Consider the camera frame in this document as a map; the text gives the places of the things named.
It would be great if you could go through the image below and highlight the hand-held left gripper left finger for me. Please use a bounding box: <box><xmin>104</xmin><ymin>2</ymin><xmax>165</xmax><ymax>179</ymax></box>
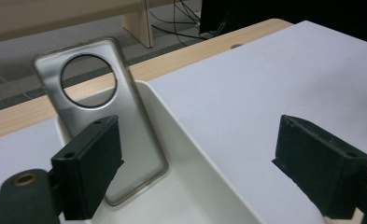
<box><xmin>50</xmin><ymin>115</ymin><xmax>124</xmax><ymax>221</ymax></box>

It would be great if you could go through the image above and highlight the clear grey phone case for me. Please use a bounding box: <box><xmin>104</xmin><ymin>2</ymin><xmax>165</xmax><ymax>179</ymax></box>
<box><xmin>32</xmin><ymin>36</ymin><xmax>170</xmax><ymax>207</ymax></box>

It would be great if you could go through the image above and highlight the bundle of black floor cables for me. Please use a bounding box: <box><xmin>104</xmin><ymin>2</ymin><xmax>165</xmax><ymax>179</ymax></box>
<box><xmin>148</xmin><ymin>0</ymin><xmax>210</xmax><ymax>41</ymax></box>

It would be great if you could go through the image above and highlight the light wooden table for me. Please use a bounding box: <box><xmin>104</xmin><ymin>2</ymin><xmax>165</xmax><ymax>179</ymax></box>
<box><xmin>0</xmin><ymin>18</ymin><xmax>367</xmax><ymax>224</ymax></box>

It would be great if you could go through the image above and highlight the beige wooden desk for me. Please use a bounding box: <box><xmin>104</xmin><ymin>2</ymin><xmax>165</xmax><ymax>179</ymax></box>
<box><xmin>0</xmin><ymin>0</ymin><xmax>179</xmax><ymax>99</ymax></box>

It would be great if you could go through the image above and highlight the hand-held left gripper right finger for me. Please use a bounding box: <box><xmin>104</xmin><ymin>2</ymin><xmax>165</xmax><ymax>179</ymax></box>
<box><xmin>272</xmin><ymin>114</ymin><xmax>367</xmax><ymax>219</ymax></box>

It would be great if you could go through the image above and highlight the black curtain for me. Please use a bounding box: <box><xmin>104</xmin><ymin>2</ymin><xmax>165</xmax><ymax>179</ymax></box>
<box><xmin>199</xmin><ymin>0</ymin><xmax>367</xmax><ymax>47</ymax></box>

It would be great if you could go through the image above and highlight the white plastic bin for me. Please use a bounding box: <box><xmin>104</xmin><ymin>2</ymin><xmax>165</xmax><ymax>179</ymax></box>
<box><xmin>53</xmin><ymin>79</ymin><xmax>263</xmax><ymax>224</ymax></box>

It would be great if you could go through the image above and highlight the thin white floor cable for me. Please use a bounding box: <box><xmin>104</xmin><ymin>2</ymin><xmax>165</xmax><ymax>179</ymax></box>
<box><xmin>0</xmin><ymin>66</ymin><xmax>33</xmax><ymax>101</ymax></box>

